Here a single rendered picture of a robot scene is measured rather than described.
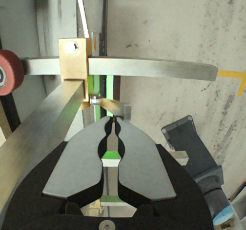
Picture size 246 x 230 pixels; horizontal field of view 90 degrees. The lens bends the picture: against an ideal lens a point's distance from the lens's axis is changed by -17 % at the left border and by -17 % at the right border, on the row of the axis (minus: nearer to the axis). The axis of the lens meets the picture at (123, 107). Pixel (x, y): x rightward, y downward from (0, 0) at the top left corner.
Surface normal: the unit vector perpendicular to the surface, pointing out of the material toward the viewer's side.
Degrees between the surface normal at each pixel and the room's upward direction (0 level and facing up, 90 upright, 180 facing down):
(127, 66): 0
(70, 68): 0
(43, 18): 0
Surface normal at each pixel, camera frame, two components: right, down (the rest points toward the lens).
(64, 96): 0.04, -0.88
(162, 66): 0.02, 0.47
